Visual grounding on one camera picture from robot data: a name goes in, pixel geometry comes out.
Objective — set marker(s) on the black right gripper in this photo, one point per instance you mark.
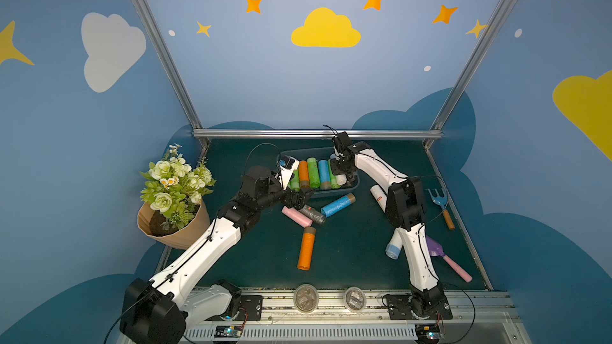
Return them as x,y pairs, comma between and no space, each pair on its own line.
342,166

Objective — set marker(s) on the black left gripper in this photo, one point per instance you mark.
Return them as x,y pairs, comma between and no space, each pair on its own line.
292,197

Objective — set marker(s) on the light green bag roll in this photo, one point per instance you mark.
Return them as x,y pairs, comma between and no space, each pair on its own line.
294,182

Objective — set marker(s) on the orange bag roll gold end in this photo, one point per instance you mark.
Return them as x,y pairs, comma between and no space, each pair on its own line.
303,173

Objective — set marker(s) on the green bag roll red label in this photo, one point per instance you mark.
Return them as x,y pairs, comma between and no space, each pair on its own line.
314,177

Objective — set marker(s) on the blue bag roll gold end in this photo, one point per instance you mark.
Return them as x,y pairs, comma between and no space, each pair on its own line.
325,174

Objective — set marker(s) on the white roll red label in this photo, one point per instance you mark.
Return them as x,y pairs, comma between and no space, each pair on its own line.
380,196

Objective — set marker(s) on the white roll blue end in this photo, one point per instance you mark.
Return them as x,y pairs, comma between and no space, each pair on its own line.
341,180

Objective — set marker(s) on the bright green bag roll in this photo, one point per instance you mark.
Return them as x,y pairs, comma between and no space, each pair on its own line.
332,177

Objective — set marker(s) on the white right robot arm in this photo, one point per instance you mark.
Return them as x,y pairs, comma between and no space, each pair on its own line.
405,211

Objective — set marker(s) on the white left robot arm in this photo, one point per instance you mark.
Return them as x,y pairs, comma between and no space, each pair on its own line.
162,309

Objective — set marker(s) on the pink bag roll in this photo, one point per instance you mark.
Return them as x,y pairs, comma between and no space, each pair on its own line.
297,217

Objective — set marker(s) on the dark grey bag roll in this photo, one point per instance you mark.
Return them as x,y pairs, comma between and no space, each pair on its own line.
313,214

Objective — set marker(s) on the teal plastic storage box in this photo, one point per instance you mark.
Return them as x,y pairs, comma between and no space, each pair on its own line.
323,153

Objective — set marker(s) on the small white roll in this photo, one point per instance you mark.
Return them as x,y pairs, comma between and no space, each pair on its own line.
394,246

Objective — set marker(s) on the left clear round dish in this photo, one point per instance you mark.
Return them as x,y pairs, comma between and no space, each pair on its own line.
306,298

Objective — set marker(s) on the clear round dish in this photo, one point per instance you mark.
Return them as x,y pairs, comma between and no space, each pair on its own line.
306,298
355,299

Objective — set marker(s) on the blue garden fork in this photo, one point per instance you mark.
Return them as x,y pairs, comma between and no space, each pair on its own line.
439,198

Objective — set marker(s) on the right clear round dish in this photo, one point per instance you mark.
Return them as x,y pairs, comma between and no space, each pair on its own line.
355,299

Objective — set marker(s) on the purple object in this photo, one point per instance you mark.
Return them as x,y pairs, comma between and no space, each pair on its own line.
436,250

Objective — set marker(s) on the artificial flower bouquet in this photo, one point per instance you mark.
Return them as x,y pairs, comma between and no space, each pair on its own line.
174,190

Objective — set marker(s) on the beige flower pot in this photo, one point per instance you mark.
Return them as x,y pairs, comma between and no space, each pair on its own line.
183,238

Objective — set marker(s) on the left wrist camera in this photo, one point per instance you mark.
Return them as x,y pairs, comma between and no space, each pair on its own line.
287,165

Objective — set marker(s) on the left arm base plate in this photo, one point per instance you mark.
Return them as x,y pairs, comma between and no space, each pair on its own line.
250,308

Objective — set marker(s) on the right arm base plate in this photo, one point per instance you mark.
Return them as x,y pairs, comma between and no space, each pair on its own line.
408,307

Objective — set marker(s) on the metal rail frame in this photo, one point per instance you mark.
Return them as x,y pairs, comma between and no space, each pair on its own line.
272,316

